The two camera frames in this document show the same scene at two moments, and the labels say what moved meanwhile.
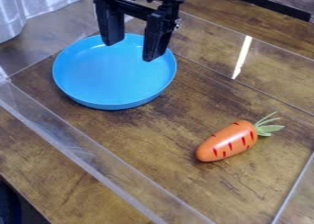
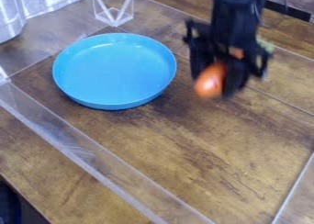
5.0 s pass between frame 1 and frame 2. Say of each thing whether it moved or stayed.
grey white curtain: stayed
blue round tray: stayed
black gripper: moved
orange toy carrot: moved
